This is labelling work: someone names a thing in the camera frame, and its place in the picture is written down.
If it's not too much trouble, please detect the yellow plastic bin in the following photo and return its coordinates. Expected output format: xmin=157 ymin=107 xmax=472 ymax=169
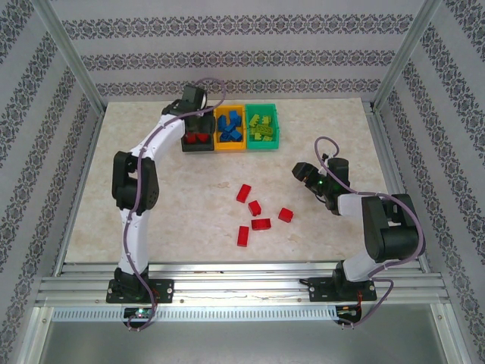
xmin=213 ymin=104 xmax=248 ymax=152

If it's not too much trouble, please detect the perforated metal cable duct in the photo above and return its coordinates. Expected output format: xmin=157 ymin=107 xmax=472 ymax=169
xmin=51 ymin=306 xmax=339 ymax=323

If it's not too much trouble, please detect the black plastic bin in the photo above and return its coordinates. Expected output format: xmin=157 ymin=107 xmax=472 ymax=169
xmin=180 ymin=109 xmax=216 ymax=153

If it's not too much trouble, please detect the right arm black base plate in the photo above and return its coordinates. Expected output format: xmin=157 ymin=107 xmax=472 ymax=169
xmin=308 ymin=276 xmax=377 ymax=303

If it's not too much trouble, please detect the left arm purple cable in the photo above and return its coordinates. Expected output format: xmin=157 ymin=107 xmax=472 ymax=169
xmin=124 ymin=77 xmax=227 ymax=331

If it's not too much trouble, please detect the aluminium frame rail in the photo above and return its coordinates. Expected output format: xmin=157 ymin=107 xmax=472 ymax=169
xmin=430 ymin=303 xmax=471 ymax=364
xmin=14 ymin=306 xmax=54 ymax=364
xmin=52 ymin=108 xmax=107 ymax=276
xmin=371 ymin=108 xmax=431 ymax=272

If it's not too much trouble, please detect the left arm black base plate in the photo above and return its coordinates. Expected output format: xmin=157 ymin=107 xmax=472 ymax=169
xmin=105 ymin=278 xmax=175 ymax=304

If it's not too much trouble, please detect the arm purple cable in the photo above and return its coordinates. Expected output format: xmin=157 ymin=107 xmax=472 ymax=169
xmin=314 ymin=136 xmax=426 ymax=330
xmin=124 ymin=77 xmax=227 ymax=331

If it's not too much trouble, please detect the aluminium frame post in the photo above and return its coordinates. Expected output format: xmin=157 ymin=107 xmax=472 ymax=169
xmin=369 ymin=0 xmax=444 ymax=113
xmin=30 ymin=0 xmax=107 ymax=114

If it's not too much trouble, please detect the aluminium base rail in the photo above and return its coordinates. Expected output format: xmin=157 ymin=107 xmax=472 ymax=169
xmin=36 ymin=261 xmax=452 ymax=309

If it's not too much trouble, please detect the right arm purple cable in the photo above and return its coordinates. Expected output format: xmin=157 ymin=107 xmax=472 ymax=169
xmin=314 ymin=136 xmax=426 ymax=330

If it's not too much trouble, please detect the green plastic bin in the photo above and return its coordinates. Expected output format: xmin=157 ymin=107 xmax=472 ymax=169
xmin=245 ymin=102 xmax=281 ymax=152

